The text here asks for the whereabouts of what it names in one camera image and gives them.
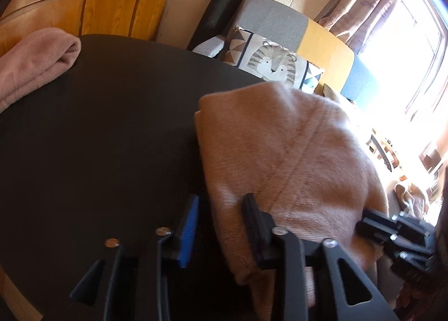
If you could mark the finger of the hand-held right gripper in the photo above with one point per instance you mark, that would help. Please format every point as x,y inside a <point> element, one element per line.
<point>402,224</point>
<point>395,245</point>

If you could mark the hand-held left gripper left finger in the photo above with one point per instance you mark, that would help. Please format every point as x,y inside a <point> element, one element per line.
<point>187,240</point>

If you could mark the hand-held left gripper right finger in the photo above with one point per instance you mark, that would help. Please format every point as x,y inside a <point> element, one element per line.
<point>251,226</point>

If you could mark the pinkish tan knit sweater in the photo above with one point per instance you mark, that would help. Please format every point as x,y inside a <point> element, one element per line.
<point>280,153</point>

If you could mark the person's right forearm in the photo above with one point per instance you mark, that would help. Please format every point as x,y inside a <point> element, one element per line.
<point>420,300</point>

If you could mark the crumpled cream garment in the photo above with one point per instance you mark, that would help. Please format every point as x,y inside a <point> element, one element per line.
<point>409,198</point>

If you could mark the cluttered wooden desk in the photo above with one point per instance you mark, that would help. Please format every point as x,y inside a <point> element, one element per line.
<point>416,163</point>

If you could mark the grey office chair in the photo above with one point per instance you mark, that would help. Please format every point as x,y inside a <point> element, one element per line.
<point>379,154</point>

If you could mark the beige cushion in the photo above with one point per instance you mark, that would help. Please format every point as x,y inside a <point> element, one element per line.
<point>332,93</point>

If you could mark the tiger print cushion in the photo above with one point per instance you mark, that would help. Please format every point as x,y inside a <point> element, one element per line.
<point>273,65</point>

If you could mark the window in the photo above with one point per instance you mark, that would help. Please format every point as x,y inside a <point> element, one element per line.
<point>402,62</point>

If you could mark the white pillow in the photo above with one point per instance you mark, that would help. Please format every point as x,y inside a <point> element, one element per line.
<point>208,48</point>

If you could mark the grey yellow blue sofa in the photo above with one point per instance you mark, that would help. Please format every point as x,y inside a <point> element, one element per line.
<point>315,41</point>

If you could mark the patterned beige curtain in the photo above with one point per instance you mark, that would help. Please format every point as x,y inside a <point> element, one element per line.
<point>367,9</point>

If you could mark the rolled black mat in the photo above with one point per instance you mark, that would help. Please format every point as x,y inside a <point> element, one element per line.
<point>220,9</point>

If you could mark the pink folded garment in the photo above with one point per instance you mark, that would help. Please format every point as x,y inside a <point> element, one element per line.
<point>31,62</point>

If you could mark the orange wooden wardrobe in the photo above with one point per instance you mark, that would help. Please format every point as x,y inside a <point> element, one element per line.
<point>105,9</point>

